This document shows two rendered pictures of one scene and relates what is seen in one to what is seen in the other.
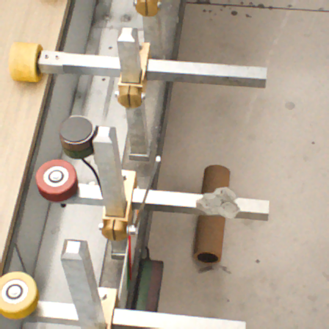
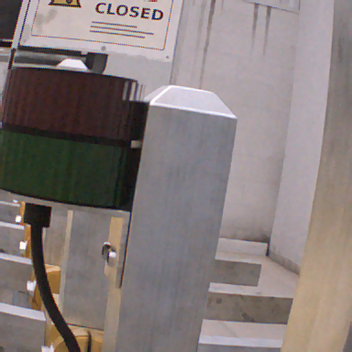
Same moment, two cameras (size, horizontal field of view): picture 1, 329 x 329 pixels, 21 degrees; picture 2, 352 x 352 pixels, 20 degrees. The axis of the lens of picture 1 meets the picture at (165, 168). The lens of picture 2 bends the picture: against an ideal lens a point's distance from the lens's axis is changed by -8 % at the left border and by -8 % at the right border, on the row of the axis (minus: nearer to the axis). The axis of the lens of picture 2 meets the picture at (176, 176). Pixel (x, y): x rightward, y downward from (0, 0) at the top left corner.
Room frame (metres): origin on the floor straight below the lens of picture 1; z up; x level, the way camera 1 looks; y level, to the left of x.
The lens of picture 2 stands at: (0.51, 0.25, 1.11)
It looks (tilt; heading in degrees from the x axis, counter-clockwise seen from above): 3 degrees down; 339
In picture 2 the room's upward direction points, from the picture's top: 9 degrees clockwise
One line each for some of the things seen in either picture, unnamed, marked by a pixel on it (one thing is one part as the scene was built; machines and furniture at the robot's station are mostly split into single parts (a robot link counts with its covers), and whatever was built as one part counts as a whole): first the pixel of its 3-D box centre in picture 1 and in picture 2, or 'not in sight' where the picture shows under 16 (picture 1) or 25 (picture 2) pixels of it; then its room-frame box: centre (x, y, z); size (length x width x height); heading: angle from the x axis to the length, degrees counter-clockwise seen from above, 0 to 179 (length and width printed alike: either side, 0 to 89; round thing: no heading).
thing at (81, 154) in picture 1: (78, 141); (58, 164); (0.91, 0.15, 1.09); 0.06 x 0.06 x 0.02
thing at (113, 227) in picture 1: (117, 205); not in sight; (0.92, 0.10, 0.85); 0.14 x 0.06 x 0.05; 169
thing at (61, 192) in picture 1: (59, 190); not in sight; (0.96, 0.21, 0.85); 0.08 x 0.08 x 0.11
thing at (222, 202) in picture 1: (218, 199); not in sight; (0.90, -0.10, 0.87); 0.09 x 0.07 x 0.02; 79
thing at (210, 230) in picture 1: (212, 213); not in sight; (1.36, -0.13, 0.04); 0.30 x 0.08 x 0.08; 169
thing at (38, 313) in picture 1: (126, 321); not in sight; (0.68, 0.09, 0.83); 0.43 x 0.03 x 0.04; 79
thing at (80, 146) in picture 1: (76, 133); (68, 103); (0.91, 0.15, 1.11); 0.06 x 0.06 x 0.02
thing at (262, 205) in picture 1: (158, 201); not in sight; (0.92, 0.02, 0.84); 0.43 x 0.03 x 0.04; 79
